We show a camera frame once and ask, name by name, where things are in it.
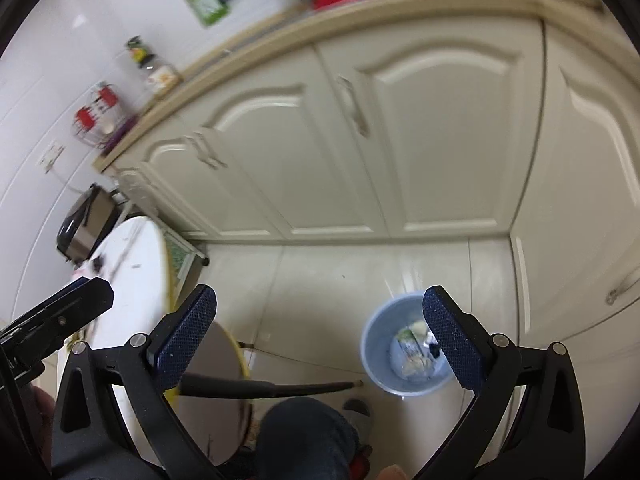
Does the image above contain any beige kitchen countertop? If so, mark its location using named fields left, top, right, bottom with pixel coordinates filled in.
left=92, top=0, right=616, bottom=173

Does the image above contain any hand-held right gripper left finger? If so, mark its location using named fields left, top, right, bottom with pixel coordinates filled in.
left=50, top=284, right=226, bottom=480

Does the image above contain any white power cable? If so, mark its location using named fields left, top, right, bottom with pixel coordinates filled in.
left=52, top=170, right=101, bottom=197

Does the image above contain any green dish soap bottle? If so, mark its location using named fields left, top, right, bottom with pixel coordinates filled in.
left=187, top=0, right=231, bottom=28

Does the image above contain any light blue trash bin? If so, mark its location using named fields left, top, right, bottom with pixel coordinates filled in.
left=361, top=292, right=468, bottom=395

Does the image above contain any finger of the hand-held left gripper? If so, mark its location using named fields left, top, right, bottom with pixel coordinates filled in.
left=0, top=277, right=115, bottom=361

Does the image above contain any dark sauce jar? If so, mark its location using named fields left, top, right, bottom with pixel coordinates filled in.
left=125, top=36, right=156, bottom=69

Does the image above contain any grey metal rack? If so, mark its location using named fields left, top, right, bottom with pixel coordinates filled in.
left=112, top=187, right=210, bottom=306

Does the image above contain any round brown stool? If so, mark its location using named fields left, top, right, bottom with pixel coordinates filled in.
left=162, top=320, right=251, bottom=466

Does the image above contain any wire dish rack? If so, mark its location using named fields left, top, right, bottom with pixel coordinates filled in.
left=74, top=80, right=138, bottom=157

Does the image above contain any white wall outlet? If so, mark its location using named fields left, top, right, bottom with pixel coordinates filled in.
left=39, top=141, right=67, bottom=173

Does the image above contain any black silver rice cooker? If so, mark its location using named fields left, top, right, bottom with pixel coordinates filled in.
left=56, top=185, right=128, bottom=263

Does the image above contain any blue white milk carton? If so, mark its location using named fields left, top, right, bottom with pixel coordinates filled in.
left=392, top=327, right=433, bottom=378

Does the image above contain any cream kitchen cabinet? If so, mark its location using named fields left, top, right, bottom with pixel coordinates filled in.
left=112, top=5, right=640, bottom=461

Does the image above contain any large clear jar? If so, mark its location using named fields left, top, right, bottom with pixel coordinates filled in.
left=144, top=62, right=182, bottom=99

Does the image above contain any grey shoe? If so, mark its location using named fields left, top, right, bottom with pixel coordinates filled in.
left=342, top=397, right=374, bottom=441

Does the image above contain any person's jeans leg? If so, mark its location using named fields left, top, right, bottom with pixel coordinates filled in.
left=257, top=397, right=361, bottom=480

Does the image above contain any person's left hand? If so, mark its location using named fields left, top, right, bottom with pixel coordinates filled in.
left=31, top=387, right=57, bottom=466

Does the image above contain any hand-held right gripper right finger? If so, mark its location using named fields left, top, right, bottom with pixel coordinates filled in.
left=415, top=285, right=586, bottom=480

